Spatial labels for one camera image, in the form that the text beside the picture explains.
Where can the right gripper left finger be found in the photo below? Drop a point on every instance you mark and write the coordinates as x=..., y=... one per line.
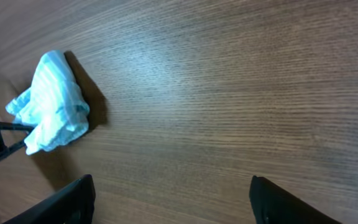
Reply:
x=72, y=204

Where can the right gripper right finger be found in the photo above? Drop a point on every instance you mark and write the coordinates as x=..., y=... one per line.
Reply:
x=272, y=204

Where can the light blue striped baby pants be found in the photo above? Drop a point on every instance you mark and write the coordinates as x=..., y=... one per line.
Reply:
x=53, y=105

